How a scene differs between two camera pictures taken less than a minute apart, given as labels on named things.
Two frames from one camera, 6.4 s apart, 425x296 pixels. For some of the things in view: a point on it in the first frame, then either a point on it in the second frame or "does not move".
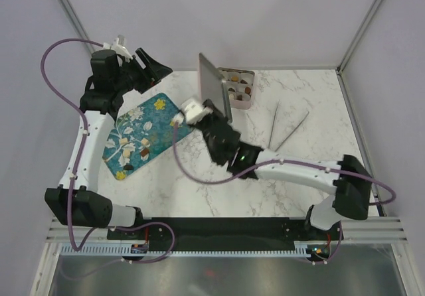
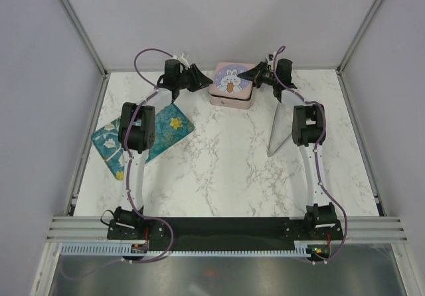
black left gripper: (151, 75) -> (200, 81)
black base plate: (224, 231) does not move
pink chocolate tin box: (240, 86) -> (230, 102)
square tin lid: (212, 87) -> (226, 82)
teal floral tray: (141, 132) does not move
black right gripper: (215, 115) -> (254, 73)
